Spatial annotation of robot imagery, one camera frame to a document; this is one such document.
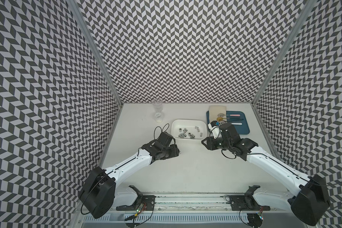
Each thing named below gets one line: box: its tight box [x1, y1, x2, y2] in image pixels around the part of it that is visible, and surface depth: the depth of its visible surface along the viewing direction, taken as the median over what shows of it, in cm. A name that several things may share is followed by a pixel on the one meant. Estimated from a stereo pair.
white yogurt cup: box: [154, 112, 163, 124], surface depth 107 cm
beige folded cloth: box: [209, 105, 227, 124], surface depth 114 cm
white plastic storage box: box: [171, 119, 208, 141], surface depth 101 cm
